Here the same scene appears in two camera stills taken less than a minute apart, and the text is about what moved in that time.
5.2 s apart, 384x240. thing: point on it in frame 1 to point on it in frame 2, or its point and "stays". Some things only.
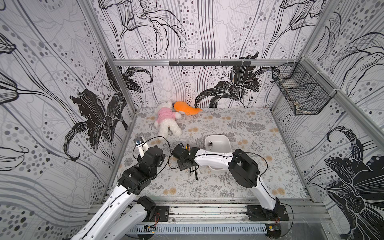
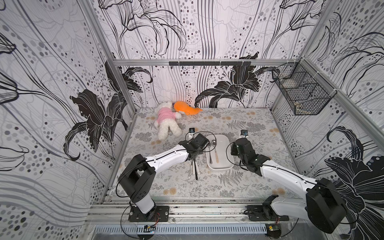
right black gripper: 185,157 to 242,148
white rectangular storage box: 222,143 stays
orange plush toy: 183,108 stays
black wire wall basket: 308,92 stays
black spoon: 194,168 stays
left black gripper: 162,158 to 200,151
